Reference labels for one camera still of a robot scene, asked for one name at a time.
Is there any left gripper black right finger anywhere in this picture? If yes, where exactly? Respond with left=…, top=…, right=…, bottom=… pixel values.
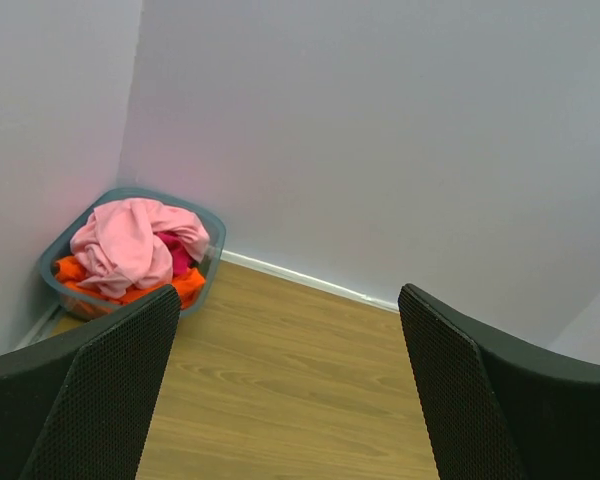
left=398, top=284, right=600, bottom=479

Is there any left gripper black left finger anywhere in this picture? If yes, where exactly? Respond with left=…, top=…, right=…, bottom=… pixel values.
left=0, top=286, right=181, bottom=479

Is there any light pink t shirt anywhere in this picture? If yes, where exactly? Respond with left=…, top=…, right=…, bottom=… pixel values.
left=69, top=198, right=210, bottom=298

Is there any orange t shirt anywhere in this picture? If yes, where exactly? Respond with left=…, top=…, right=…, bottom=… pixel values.
left=55, top=255, right=206, bottom=310

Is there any magenta t shirt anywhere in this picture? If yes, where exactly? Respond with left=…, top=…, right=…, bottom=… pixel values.
left=157, top=232, right=198, bottom=277

